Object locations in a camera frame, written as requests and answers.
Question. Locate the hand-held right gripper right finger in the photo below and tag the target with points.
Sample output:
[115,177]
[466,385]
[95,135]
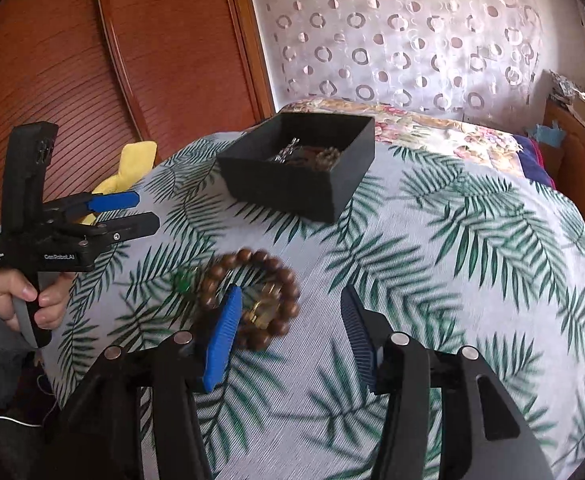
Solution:
[360,340]

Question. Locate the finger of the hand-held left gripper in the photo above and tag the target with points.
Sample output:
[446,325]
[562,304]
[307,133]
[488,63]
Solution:
[127,227]
[112,201]

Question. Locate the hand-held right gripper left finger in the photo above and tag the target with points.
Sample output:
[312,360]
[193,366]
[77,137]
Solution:
[222,340]

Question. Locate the gold-toned pendant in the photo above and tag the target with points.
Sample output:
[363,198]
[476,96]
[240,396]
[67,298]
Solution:
[262,307]

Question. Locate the green jade pendant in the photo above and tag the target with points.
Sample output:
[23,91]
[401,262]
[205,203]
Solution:
[185,281]

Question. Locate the black box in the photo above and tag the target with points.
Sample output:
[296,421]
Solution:
[292,192]

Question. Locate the person's left hand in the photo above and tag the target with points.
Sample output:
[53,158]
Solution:
[2,295]

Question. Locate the yellow plush toy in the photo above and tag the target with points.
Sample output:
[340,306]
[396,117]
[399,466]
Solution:
[132,165]

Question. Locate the leaf print cloth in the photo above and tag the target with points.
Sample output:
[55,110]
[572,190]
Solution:
[447,270]

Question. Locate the wooden slatted wardrobe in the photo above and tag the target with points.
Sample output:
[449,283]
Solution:
[122,60]

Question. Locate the floral blanket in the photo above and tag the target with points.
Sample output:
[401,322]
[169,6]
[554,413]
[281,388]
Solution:
[422,132]

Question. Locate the dark blue blanket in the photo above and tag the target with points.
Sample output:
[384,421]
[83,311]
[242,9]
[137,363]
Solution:
[535,160]

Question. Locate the wooden low cabinet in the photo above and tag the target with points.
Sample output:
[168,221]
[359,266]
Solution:
[582,180]

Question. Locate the blue paper piece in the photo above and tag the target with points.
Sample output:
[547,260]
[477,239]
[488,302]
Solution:
[548,133]

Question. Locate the circle pattern curtain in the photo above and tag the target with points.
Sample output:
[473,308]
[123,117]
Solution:
[397,35]

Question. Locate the patterned cloth pile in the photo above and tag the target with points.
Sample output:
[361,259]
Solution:
[565,87]

